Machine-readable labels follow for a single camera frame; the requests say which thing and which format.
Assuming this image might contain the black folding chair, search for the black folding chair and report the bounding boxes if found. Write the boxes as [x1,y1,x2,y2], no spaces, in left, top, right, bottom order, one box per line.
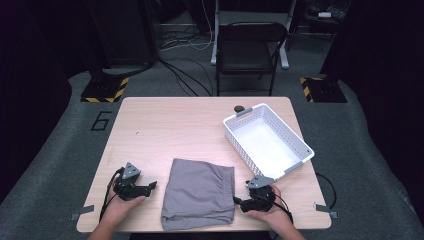
[214,21,289,98]

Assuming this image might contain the hand-held gripper cable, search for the hand-held gripper cable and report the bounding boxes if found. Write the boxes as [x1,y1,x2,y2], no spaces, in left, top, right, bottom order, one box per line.
[265,185,295,225]
[98,168,125,223]

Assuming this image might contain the black cable beside table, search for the black cable beside table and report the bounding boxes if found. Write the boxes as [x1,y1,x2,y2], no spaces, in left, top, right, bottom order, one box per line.
[315,172,338,210]

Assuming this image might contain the person's left hand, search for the person's left hand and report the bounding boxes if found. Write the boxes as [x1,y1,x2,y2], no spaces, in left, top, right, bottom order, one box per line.
[102,176,147,225]

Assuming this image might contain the person's right hand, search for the person's right hand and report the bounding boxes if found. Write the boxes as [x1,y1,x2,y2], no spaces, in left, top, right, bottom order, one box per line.
[247,184,295,235]

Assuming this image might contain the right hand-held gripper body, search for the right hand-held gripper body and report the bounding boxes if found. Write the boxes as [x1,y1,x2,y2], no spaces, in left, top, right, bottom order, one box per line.
[239,175,277,214]

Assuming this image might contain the right hand-held gripper cable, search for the right hand-held gripper cable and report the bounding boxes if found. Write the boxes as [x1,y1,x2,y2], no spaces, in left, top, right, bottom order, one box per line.
[265,185,295,225]

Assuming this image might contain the white floor cable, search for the white floor cable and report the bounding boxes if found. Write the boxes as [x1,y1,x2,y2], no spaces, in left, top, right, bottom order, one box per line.
[159,0,215,52]

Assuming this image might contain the black stand base yellow stripes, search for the black stand base yellow stripes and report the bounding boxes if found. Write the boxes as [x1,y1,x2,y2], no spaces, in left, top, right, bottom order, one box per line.
[80,76,130,104]
[298,76,349,104]

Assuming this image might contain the grey shorts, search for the grey shorts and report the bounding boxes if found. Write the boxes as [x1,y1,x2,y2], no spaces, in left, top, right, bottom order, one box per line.
[160,157,237,232]

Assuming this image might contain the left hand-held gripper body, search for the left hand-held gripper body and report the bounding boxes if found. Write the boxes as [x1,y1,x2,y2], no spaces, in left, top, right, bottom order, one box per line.
[112,161,153,202]

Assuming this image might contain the black floor cables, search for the black floor cables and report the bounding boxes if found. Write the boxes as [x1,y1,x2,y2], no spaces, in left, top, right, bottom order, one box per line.
[158,29,215,98]

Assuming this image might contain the white plastic basket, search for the white plastic basket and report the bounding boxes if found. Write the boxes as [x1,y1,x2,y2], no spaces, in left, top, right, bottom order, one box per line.
[222,102,316,180]

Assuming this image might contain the left hand-held gripper cable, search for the left hand-held gripper cable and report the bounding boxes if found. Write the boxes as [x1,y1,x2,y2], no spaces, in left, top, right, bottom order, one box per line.
[98,168,125,223]

